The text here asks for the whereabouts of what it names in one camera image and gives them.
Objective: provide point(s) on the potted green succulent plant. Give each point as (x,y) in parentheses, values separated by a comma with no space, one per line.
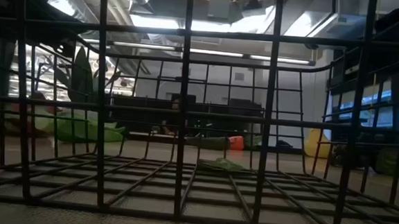
(82,77)

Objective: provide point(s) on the person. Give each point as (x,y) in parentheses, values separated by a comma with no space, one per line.
(174,105)

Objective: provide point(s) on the small green leaf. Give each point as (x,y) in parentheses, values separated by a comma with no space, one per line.
(220,164)

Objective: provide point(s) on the orange carrot with green top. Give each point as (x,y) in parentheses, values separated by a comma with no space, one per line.
(236,143)

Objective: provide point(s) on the black grape bunch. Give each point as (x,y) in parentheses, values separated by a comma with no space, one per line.
(337,157)

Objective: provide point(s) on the green chili pepper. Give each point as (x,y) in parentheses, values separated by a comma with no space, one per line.
(211,143)

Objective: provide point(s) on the long ceiling light strip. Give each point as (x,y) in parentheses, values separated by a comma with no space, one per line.
(144,46)

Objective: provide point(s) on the green leafy vegetable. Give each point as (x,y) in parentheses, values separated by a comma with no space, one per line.
(383,165)

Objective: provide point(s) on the black mounting bracket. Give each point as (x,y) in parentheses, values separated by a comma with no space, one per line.
(283,144)

